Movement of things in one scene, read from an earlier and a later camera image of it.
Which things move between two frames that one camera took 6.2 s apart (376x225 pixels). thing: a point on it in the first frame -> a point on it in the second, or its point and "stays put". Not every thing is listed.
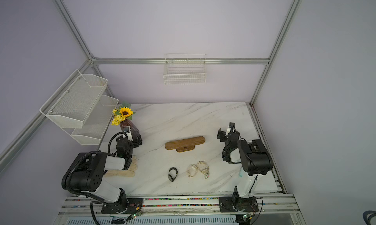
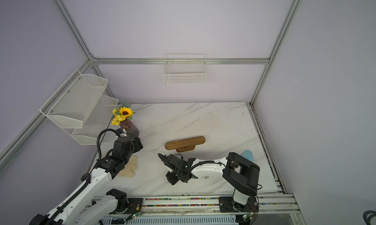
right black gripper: (222, 135) -> (173, 179)
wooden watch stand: (184, 145) stays put
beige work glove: (129, 172) stays put
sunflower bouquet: (124, 112) stays put
